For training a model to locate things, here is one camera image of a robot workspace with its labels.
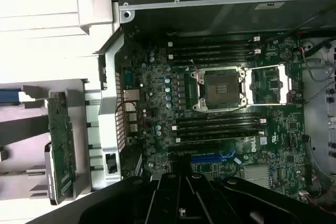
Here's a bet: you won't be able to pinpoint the silver finned chipset heatsink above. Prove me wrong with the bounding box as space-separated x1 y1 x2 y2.
241 164 271 188

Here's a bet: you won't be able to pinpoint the blue expansion slot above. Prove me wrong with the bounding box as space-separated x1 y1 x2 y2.
191 150 236 164

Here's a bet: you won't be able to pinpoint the RAM slot with white latches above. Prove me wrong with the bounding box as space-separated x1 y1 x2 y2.
172 118 266 131
167 48 262 61
167 36 261 48
175 130 266 143

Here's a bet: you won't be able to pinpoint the grey printed parts rack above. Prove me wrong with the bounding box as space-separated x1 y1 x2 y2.
0 78 103 210

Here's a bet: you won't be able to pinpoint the black expansion slot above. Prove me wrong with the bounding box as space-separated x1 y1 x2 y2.
167 141 221 154

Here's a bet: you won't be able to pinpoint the black and silver PC case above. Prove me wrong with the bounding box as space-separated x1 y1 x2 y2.
77 0 336 216

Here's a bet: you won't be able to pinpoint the thin metal locking lever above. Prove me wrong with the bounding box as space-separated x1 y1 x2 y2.
205 104 249 117

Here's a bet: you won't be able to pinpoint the silver perforated disk bay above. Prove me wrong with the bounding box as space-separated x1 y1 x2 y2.
300 37 336 183

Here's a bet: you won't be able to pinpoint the green Dell motherboard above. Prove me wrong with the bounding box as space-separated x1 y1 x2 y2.
122 26 313 204

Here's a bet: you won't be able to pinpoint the silver CPU socket cover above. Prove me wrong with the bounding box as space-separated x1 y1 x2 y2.
244 63 297 106

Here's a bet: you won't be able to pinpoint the silver CPU socket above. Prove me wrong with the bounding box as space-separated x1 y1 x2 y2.
190 66 249 112

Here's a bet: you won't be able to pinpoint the red wire pair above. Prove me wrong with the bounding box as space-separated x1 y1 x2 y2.
299 189 336 216

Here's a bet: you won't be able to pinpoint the thin red fan wire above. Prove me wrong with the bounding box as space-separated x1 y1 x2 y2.
115 100 145 126

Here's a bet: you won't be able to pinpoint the thin grey wire bundle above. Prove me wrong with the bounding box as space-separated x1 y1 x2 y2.
301 60 336 103

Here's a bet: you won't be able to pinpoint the thick black and red wire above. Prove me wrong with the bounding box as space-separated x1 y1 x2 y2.
298 40 336 60

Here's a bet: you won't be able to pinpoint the black case cables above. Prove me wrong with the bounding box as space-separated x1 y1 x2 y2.
275 6 336 37

